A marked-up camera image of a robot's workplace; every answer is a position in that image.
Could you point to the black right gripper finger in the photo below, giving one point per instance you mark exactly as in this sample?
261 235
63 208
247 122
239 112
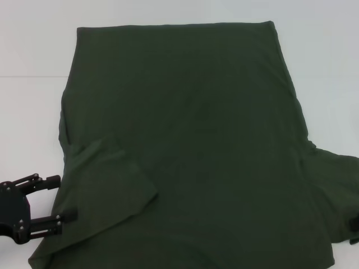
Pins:
355 222

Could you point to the dark green shirt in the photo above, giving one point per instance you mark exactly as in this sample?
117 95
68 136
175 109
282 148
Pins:
179 112

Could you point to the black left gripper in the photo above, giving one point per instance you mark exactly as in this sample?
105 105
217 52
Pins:
12 210

